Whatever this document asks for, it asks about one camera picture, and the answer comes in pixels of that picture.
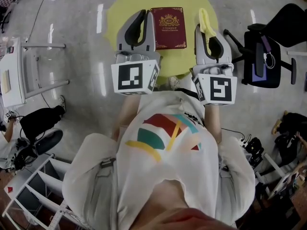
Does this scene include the grey shoulder strap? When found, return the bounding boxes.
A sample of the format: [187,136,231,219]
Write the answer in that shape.
[217,152,232,225]
[92,126,120,230]

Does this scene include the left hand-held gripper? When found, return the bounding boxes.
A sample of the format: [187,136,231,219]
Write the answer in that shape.
[110,9,161,96]

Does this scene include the white perforated rail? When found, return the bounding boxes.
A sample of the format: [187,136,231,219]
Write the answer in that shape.
[47,199,68,230]

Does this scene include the white table with metal legs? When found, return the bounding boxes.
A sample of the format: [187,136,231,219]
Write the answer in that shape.
[0,36,70,108]

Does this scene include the white coiled cable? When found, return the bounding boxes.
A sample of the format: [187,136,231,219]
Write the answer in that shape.
[263,51,276,69]

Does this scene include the yellow cloth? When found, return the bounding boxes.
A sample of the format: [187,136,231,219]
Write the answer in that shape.
[198,8,217,57]

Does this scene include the person's left forearm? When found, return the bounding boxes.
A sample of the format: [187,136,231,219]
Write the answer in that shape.
[112,94,142,142]

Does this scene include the person's neck and chin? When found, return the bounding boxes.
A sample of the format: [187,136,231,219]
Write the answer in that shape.
[129,179,240,230]

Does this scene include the dark grey stool seat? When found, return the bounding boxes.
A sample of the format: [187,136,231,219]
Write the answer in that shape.
[31,128,64,157]

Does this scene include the small purple strip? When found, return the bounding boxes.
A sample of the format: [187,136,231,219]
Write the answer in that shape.
[260,34,272,52]

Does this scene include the person's white printed shirt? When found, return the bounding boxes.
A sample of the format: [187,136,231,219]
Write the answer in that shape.
[61,90,256,230]

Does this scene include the dark red book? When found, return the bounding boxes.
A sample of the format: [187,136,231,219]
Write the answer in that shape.
[150,7,188,50]

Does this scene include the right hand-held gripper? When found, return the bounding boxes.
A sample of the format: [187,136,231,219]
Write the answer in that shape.
[189,24,238,106]

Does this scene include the white shelf unit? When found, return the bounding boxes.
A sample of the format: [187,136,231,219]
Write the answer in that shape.
[2,152,72,230]

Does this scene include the white desk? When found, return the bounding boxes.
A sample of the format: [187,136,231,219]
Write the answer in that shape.
[286,49,307,57]

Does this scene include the white power strip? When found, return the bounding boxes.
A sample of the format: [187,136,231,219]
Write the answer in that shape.
[236,134,252,154]

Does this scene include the person's right forearm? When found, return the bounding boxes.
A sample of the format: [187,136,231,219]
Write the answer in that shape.
[203,104,223,145]

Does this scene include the black office chair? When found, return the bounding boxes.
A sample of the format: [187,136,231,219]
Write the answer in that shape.
[224,3,307,89]

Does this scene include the yellow-green round tablecloth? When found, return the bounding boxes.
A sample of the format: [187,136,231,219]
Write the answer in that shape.
[103,0,219,81]

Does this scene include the person's black trousers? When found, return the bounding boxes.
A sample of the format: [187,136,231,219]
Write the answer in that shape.
[153,79,201,99]

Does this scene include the white table frame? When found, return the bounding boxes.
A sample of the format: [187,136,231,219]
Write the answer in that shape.
[254,152,303,201]

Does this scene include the purple cloth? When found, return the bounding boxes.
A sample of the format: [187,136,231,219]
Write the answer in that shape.
[251,63,267,81]

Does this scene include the person's white shoe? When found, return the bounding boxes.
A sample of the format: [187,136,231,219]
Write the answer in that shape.
[167,76,180,91]

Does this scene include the black floor cable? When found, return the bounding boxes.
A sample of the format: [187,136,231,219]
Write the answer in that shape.
[28,0,52,44]

